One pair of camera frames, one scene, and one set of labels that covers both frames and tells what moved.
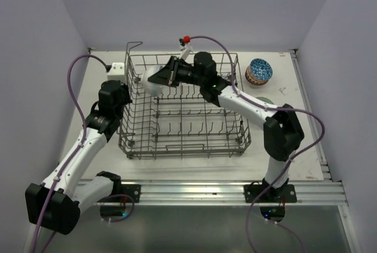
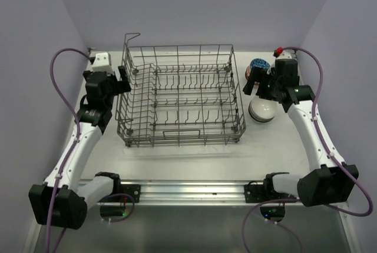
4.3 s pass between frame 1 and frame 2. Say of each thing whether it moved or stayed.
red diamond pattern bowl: stayed
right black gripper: moved
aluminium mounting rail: stayed
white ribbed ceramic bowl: moved
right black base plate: stayed
